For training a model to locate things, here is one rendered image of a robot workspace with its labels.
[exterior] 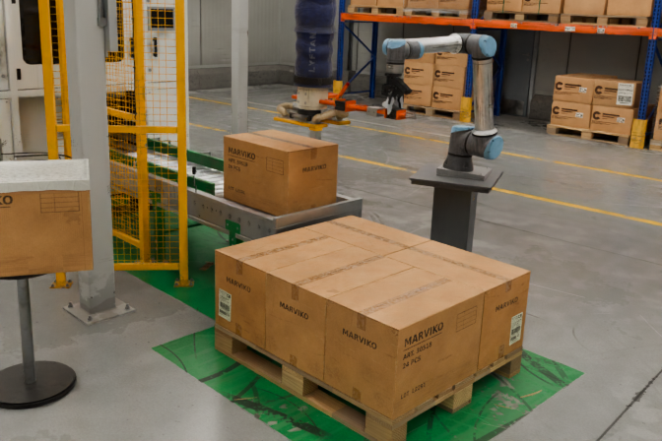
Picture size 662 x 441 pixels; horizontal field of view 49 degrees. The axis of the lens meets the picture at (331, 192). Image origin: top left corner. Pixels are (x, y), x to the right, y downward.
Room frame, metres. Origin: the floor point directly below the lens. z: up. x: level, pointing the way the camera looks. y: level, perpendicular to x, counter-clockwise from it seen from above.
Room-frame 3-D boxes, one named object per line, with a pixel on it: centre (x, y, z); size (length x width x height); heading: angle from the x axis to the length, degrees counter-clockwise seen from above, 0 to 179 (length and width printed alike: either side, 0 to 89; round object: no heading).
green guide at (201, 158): (5.28, 0.96, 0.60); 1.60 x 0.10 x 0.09; 45
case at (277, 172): (4.29, 0.32, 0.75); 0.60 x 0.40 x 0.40; 46
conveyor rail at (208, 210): (4.61, 1.12, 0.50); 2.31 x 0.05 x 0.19; 45
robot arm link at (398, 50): (3.72, -0.31, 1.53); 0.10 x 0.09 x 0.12; 131
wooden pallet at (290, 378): (3.34, -0.21, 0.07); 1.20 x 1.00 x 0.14; 45
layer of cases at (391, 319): (3.34, -0.21, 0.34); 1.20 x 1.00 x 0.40; 45
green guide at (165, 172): (4.90, 1.33, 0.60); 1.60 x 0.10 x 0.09; 45
